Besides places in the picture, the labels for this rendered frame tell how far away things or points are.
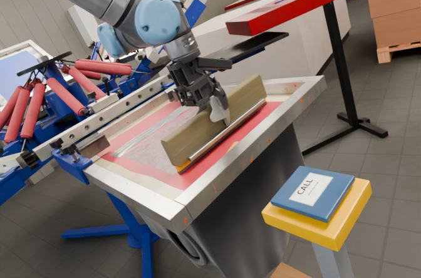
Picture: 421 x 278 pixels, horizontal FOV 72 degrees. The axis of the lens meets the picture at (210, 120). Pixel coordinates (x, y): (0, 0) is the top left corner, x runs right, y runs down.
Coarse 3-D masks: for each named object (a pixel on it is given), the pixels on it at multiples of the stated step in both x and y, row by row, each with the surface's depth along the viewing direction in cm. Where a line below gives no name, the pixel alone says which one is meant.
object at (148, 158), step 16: (144, 128) 112; (112, 144) 110; (144, 144) 97; (160, 144) 92; (224, 144) 76; (112, 160) 95; (128, 160) 90; (144, 160) 86; (160, 160) 81; (208, 160) 71; (160, 176) 73; (176, 176) 71; (192, 176) 68
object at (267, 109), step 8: (168, 104) 129; (176, 104) 125; (272, 104) 87; (280, 104) 85; (160, 112) 123; (168, 112) 119; (184, 112) 111; (192, 112) 107; (256, 112) 86; (264, 112) 84; (144, 120) 121; (152, 120) 117; (176, 120) 106; (184, 120) 103; (248, 120) 83; (256, 120) 81; (160, 128) 105; (168, 128) 102; (176, 128) 99; (240, 128) 80; (248, 128) 79; (232, 136) 78; (240, 136) 76
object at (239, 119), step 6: (258, 102) 83; (252, 108) 81; (246, 114) 80; (234, 120) 78; (240, 120) 78; (222, 132) 74; (210, 138) 74; (216, 138) 73; (204, 144) 72; (210, 144) 72; (198, 150) 70; (204, 150) 71; (192, 156) 69
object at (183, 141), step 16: (256, 80) 83; (240, 96) 80; (256, 96) 84; (208, 112) 73; (240, 112) 80; (192, 128) 70; (208, 128) 73; (176, 144) 67; (192, 144) 70; (176, 160) 68
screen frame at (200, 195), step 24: (312, 96) 78; (120, 120) 122; (264, 120) 71; (288, 120) 72; (240, 144) 65; (264, 144) 66; (96, 168) 84; (216, 168) 59; (240, 168) 61; (120, 192) 66; (144, 192) 62; (192, 192) 55; (216, 192) 57; (168, 216) 51; (192, 216) 54
